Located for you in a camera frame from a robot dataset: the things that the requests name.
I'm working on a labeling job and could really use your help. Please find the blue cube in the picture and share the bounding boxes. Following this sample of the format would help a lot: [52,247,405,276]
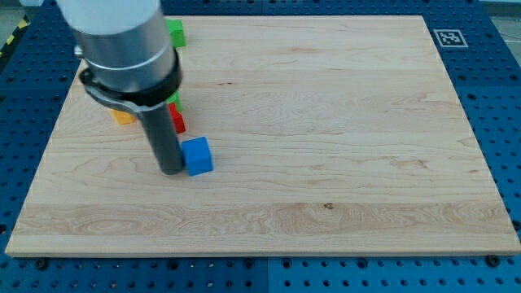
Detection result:
[182,137,213,176]

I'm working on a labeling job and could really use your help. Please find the red star block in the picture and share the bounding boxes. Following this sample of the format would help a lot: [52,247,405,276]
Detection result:
[168,103,186,133]

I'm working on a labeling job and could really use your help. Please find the green block behind arm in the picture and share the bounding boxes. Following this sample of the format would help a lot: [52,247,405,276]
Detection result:
[166,92,183,112]

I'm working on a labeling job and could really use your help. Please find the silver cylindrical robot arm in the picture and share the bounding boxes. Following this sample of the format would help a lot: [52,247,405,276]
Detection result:
[56,0,177,93]

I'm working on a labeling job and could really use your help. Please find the wooden board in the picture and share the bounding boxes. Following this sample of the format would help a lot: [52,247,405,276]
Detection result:
[6,15,520,257]

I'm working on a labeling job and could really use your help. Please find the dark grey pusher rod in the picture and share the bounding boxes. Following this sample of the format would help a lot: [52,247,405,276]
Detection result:
[138,103,184,175]

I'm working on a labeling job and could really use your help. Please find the yellow block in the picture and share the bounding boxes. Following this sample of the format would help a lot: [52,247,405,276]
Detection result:
[109,109,136,125]

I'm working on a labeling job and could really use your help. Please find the green block at top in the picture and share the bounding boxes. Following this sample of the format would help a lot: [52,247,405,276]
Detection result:
[164,19,186,47]

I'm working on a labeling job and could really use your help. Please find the fiducial marker tag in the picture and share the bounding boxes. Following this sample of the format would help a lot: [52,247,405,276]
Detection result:
[433,29,468,48]

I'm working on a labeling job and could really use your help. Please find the black clamp ring with bracket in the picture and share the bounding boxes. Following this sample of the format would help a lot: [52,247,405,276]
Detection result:
[73,45,183,115]

